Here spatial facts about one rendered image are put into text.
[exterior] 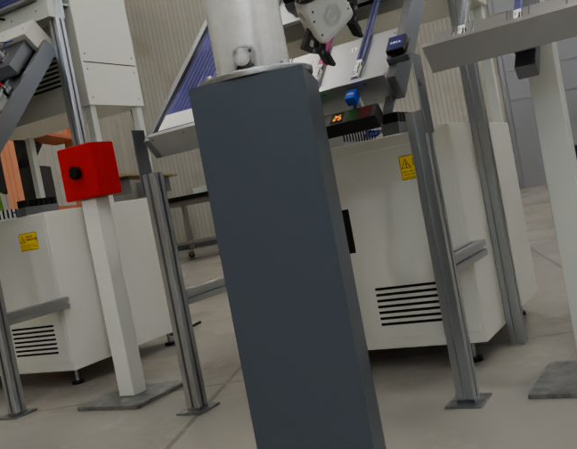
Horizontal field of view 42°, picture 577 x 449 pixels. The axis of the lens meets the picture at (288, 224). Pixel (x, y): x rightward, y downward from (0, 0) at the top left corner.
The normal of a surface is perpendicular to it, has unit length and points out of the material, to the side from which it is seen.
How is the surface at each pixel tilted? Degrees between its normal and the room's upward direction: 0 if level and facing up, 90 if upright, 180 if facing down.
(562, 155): 90
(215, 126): 90
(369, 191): 90
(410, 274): 90
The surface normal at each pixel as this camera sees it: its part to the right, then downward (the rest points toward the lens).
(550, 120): -0.48, 0.12
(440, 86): -0.16, 0.07
